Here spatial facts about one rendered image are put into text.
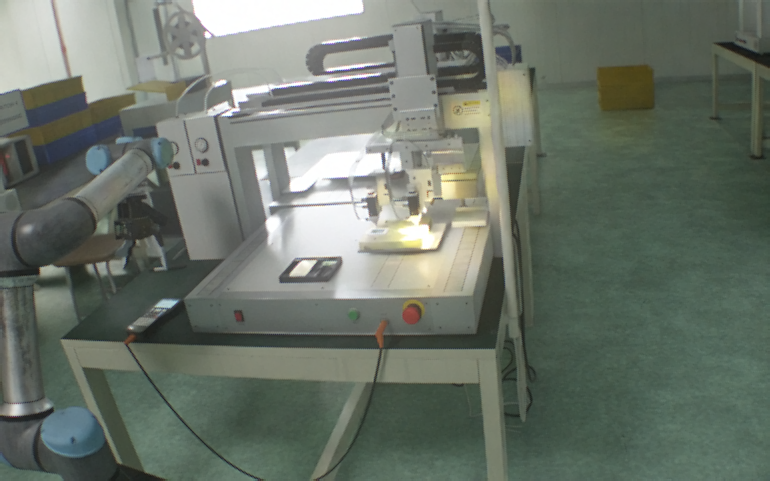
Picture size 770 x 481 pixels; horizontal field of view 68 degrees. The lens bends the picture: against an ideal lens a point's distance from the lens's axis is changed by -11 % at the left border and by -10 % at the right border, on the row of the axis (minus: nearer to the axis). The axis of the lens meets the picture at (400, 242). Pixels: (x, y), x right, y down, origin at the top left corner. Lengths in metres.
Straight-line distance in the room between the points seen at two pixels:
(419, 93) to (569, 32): 7.15
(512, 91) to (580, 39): 6.74
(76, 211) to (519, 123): 1.28
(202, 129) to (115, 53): 8.57
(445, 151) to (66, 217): 0.88
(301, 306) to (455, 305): 0.36
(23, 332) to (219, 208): 0.89
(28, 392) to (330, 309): 0.68
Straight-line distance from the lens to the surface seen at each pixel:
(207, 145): 1.99
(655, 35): 8.77
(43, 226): 1.31
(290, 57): 9.39
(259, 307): 1.54
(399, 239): 1.61
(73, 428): 1.33
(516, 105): 1.96
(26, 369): 1.40
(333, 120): 1.76
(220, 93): 4.41
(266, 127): 1.84
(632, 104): 7.23
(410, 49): 1.57
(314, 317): 1.49
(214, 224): 2.09
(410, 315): 1.38
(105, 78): 10.72
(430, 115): 1.57
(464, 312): 1.39
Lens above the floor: 1.49
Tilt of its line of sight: 22 degrees down
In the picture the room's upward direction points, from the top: 8 degrees counter-clockwise
